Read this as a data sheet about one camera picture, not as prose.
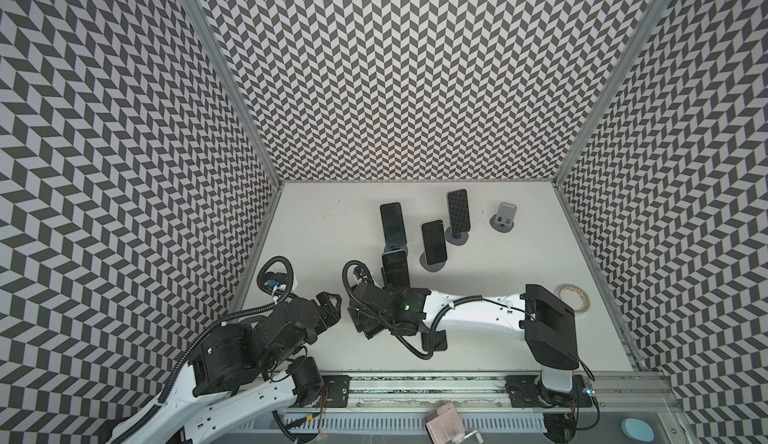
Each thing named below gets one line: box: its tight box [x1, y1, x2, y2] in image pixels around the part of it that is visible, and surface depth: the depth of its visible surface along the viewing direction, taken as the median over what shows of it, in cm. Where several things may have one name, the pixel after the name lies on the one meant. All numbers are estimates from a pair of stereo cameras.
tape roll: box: [555, 283, 591, 314], surface depth 91 cm
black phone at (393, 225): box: [380, 202, 407, 249], surface depth 95 cm
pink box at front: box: [425, 402, 465, 444], surface depth 66 cm
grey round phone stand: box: [490, 202, 517, 233], surface depth 103 cm
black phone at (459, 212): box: [446, 189, 471, 234], surface depth 97 cm
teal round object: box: [620, 418, 655, 443], surface depth 69 cm
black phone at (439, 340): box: [421, 330, 448, 351], surface depth 82 cm
